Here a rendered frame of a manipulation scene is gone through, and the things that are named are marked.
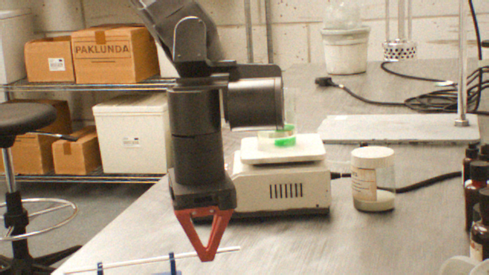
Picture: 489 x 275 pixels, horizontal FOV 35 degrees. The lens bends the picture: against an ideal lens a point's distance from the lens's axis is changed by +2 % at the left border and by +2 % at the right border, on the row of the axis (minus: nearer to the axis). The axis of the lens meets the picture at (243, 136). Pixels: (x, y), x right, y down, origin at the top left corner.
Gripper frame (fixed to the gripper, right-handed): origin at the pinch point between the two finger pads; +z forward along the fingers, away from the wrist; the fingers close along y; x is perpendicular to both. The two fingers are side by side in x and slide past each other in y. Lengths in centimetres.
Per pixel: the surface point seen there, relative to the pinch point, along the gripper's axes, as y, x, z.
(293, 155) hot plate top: 16.7, -14.6, -5.5
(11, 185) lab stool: 169, 46, 39
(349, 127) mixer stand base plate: 59, -36, 3
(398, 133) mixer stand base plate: 50, -43, 2
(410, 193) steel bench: 20.0, -32.7, 3.3
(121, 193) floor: 272, 13, 80
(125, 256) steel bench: 10.3, 9.2, 3.2
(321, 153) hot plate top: 15.9, -18.4, -5.5
